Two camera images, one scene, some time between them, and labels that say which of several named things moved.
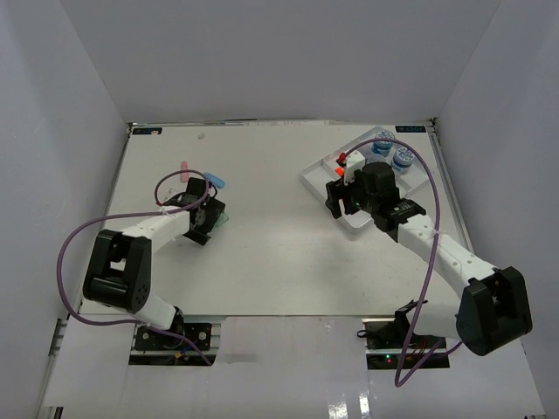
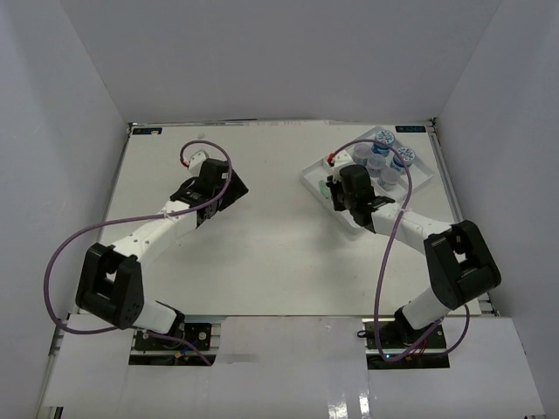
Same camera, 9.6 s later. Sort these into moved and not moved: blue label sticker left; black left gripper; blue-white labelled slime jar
Moved: black left gripper
Not moved: blue-white labelled slime jar; blue label sticker left
